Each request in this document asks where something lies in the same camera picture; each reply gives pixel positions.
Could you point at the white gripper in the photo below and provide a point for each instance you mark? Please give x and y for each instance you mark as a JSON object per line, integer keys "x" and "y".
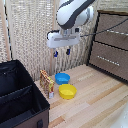
{"x": 63, "y": 39}

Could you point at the dark wooden drawer cabinet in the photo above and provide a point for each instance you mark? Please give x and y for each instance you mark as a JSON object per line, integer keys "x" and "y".
{"x": 100, "y": 12}

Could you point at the black fabric storage box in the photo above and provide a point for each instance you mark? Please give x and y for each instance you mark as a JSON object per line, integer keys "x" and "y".
{"x": 20, "y": 100}

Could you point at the brown drawer front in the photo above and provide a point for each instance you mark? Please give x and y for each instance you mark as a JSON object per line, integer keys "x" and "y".
{"x": 111, "y": 68}
{"x": 113, "y": 23}

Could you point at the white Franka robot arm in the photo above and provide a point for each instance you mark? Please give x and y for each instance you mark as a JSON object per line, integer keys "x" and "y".
{"x": 71, "y": 13}

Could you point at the yellow bowl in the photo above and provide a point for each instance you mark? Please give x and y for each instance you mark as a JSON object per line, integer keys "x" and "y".
{"x": 67, "y": 91}

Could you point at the blue bowl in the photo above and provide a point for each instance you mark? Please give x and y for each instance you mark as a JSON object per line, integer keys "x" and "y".
{"x": 62, "y": 78}

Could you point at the beige bamboo blind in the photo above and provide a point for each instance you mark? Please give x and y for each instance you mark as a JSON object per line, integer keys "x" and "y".
{"x": 30, "y": 33}

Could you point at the orange snack box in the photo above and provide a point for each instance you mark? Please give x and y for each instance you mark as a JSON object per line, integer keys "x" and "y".
{"x": 47, "y": 83}

